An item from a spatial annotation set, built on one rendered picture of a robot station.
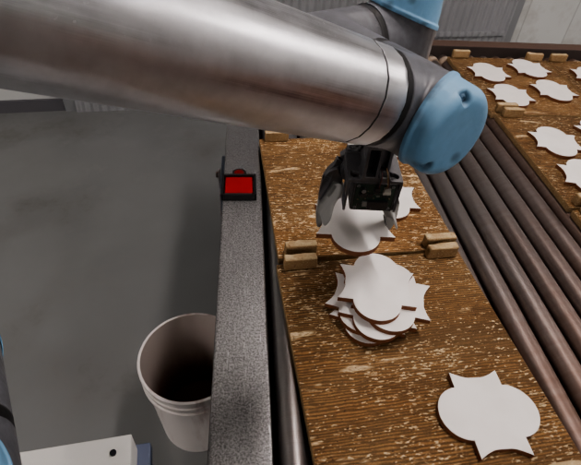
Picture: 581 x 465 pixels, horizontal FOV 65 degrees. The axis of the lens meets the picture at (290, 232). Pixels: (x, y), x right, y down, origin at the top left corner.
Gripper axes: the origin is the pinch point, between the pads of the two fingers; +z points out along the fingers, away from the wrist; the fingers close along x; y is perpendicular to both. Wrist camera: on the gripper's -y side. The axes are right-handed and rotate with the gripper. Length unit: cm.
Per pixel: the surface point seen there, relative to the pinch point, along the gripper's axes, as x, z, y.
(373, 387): 2.8, 11.8, 21.9
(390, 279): 6.7, 7.3, 5.4
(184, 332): -39, 78, -28
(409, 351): 9.1, 12.0, 15.6
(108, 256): -87, 110, -87
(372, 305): 2.9, 7.1, 11.0
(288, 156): -10.0, 14.0, -36.3
